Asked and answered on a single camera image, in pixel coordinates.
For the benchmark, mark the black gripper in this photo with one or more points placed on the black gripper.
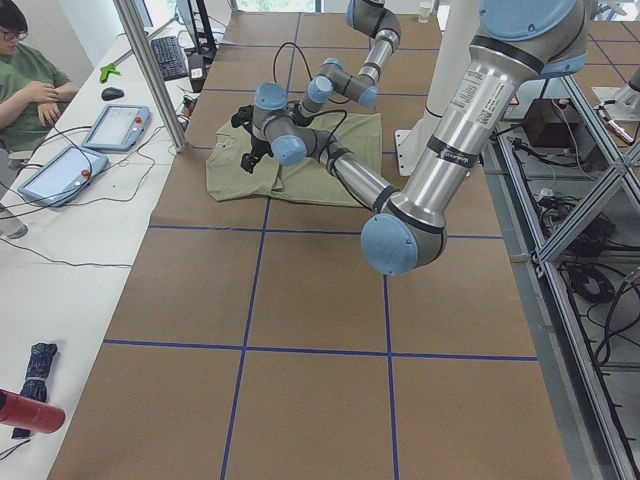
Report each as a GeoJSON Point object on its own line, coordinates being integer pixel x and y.
{"type": "Point", "coordinates": [257, 149]}
{"type": "Point", "coordinates": [300, 119]}

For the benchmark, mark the olive green long-sleeve shirt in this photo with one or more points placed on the olive green long-sleeve shirt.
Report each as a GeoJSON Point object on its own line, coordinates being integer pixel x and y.
{"type": "Point", "coordinates": [305, 182]}

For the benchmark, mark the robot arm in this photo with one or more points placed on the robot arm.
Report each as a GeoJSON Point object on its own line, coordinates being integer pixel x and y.
{"type": "Point", "coordinates": [516, 41]}
{"type": "Point", "coordinates": [380, 24]}

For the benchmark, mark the black power adapter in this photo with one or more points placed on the black power adapter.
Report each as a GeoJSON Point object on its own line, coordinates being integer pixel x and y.
{"type": "Point", "coordinates": [197, 72]}

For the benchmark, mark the black keyboard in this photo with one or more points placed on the black keyboard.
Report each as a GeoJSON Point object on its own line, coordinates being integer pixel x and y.
{"type": "Point", "coordinates": [169, 58]}

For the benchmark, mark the far teach pendant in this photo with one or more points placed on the far teach pendant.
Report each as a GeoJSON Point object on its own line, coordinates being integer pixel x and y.
{"type": "Point", "coordinates": [118, 128]}

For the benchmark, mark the teach pendant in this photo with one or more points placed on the teach pendant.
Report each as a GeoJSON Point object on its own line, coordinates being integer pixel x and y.
{"type": "Point", "coordinates": [118, 128]}
{"type": "Point", "coordinates": [59, 180]}

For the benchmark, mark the black computer mouse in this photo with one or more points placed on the black computer mouse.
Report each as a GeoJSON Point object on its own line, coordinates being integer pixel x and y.
{"type": "Point", "coordinates": [111, 93]}

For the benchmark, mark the green plastic clip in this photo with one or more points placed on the green plastic clip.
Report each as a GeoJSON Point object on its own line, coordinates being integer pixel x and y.
{"type": "Point", "coordinates": [107, 71]}

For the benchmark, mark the paper cup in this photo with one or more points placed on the paper cup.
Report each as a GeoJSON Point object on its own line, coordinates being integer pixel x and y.
{"type": "Point", "coordinates": [425, 10]}

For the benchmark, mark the near teach pendant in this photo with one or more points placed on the near teach pendant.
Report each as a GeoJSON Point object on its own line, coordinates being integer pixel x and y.
{"type": "Point", "coordinates": [59, 180]}

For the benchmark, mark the person in green shirt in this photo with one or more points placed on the person in green shirt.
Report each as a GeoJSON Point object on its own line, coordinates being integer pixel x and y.
{"type": "Point", "coordinates": [34, 92]}

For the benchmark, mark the folded dark blue umbrella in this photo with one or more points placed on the folded dark blue umbrella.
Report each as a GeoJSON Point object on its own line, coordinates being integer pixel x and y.
{"type": "Point", "coordinates": [37, 373]}

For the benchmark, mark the red bottle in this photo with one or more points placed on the red bottle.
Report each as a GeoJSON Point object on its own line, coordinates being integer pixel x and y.
{"type": "Point", "coordinates": [29, 414]}

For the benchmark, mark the aluminium frame post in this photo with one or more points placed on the aluminium frame post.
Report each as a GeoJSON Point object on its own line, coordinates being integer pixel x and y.
{"type": "Point", "coordinates": [134, 30]}

